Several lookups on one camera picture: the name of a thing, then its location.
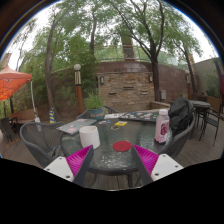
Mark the green plant in teal pot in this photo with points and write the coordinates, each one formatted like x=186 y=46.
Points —
x=94 y=106

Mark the dark patio chair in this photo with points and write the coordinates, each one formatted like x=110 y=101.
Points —
x=6 y=130

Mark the closed maroon patio umbrella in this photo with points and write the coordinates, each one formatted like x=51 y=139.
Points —
x=220 y=80

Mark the blue yellow striped bollard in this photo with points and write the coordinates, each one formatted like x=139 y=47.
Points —
x=52 y=116

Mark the black wall lantern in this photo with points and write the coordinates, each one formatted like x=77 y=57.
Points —
x=102 y=80
x=150 y=78

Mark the pink juice bottle white cap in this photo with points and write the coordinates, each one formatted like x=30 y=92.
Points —
x=162 y=128

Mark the silver laptop with stickers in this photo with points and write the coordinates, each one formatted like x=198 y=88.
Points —
x=76 y=126

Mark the orange canopy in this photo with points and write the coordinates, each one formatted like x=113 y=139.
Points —
x=13 y=81

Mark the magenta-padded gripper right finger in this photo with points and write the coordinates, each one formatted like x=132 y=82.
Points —
x=165 y=165

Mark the black laptop with stickers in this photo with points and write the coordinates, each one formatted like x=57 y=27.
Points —
x=140 y=116

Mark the flat round red coaster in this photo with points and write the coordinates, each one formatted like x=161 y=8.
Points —
x=122 y=146

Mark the round dark patio table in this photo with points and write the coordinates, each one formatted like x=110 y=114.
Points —
x=200 y=104

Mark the black metal patio chair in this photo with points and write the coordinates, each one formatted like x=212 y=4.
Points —
x=210 y=121

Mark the green leafy tree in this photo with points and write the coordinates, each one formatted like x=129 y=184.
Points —
x=155 y=83
x=194 y=83
x=49 y=83

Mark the grey wall box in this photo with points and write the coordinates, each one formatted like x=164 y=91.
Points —
x=163 y=94

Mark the white cup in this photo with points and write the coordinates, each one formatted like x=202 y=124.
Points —
x=89 y=137

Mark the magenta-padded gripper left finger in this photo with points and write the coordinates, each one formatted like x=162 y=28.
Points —
x=60 y=166

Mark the yellow card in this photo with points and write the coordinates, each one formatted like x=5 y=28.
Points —
x=120 y=123

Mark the black backpack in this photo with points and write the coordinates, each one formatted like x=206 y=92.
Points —
x=180 y=115

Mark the globe-topped lamp post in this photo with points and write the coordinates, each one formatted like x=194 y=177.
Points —
x=79 y=96

